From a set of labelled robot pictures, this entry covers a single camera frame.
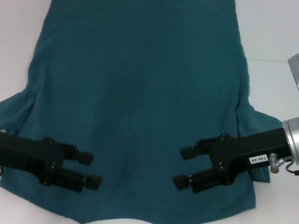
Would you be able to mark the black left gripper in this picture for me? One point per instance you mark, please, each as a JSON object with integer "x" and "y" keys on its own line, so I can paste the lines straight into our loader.
{"x": 17, "y": 150}

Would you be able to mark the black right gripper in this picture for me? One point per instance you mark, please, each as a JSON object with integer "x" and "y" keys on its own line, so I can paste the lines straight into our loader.
{"x": 240, "y": 154}

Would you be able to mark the white number label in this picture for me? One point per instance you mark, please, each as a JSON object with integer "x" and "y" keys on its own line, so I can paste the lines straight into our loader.
{"x": 257, "y": 159}

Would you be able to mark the teal blue shirt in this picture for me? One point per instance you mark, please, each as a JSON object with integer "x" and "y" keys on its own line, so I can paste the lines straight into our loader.
{"x": 141, "y": 90}

